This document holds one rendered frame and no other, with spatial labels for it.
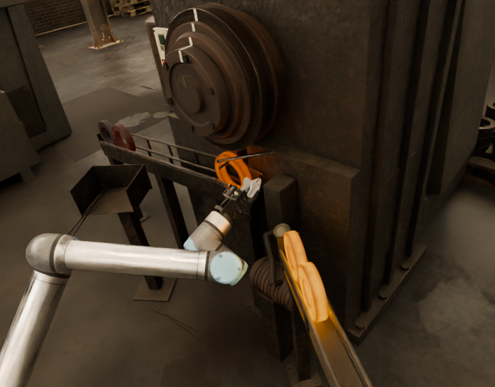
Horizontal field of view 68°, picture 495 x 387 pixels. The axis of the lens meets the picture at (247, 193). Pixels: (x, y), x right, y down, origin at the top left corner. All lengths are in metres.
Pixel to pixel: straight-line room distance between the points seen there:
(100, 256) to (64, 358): 0.99
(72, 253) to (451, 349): 1.51
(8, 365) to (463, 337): 1.71
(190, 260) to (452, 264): 1.47
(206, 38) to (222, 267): 0.67
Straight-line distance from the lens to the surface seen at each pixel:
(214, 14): 1.16
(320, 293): 0.96
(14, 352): 1.44
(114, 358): 1.96
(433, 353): 1.84
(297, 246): 1.07
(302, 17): 1.14
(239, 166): 1.37
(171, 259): 1.12
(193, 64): 1.15
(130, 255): 1.15
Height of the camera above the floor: 1.52
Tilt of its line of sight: 35 degrees down
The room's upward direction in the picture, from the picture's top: 9 degrees counter-clockwise
